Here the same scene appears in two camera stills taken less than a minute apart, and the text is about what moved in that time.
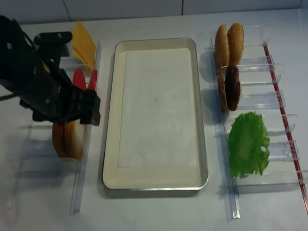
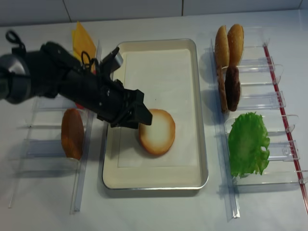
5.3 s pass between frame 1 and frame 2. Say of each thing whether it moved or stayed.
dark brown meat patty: stayed
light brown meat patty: stayed
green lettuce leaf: stayed
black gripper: moved
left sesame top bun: stayed
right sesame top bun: stayed
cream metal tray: stayed
